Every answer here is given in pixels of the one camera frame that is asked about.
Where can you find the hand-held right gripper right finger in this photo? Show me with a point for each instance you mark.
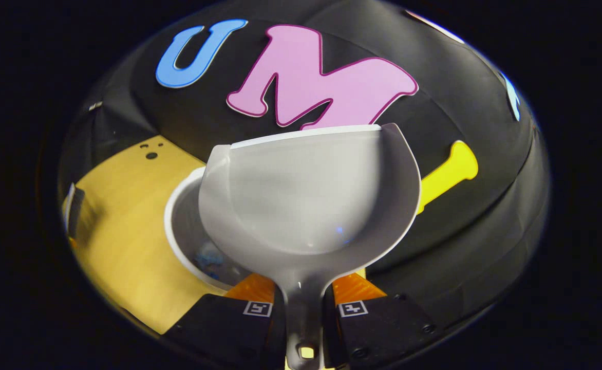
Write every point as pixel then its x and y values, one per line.
pixel 383 324

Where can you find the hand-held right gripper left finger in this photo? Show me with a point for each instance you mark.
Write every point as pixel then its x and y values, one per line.
pixel 229 329

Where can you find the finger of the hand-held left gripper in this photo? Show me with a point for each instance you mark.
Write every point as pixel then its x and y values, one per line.
pixel 76 208

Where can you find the light blue paper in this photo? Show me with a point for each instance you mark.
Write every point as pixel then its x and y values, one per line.
pixel 209 253

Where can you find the white ribbed garbage bin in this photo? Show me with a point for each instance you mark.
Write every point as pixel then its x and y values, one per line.
pixel 183 226

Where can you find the grey dustpan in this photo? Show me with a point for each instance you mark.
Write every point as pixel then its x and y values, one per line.
pixel 306 205

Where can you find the wooden desktop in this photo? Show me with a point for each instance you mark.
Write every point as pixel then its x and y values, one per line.
pixel 121 231

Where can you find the white clip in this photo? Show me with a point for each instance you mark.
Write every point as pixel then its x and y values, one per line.
pixel 95 106

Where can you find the black backdrop cloth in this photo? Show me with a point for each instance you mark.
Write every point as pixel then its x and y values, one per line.
pixel 460 103

